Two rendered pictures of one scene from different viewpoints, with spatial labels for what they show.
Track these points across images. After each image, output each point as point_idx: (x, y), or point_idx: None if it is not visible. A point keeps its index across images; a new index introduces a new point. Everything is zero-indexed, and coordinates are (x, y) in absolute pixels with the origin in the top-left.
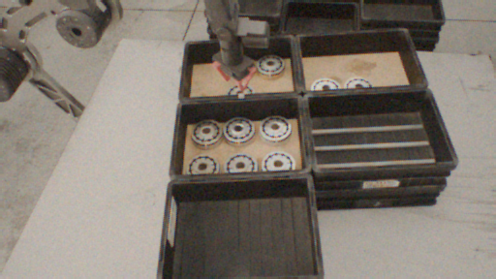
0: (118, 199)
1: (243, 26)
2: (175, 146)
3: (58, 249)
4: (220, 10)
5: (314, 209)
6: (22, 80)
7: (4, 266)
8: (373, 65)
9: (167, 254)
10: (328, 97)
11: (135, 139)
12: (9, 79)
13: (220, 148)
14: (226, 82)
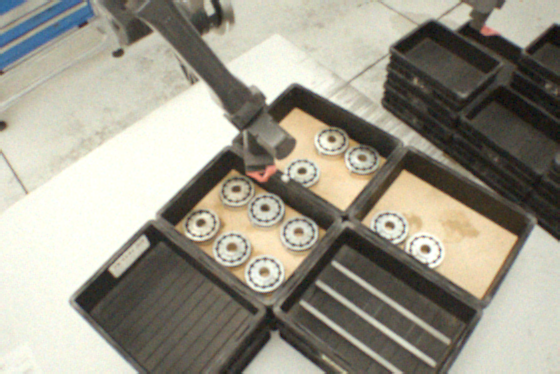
0: (142, 195)
1: (260, 124)
2: (185, 189)
3: (71, 206)
4: (217, 101)
5: (234, 345)
6: (149, 33)
7: (32, 191)
8: (474, 233)
9: (99, 281)
10: (368, 241)
11: (199, 148)
12: (132, 29)
13: (237, 215)
14: (306, 148)
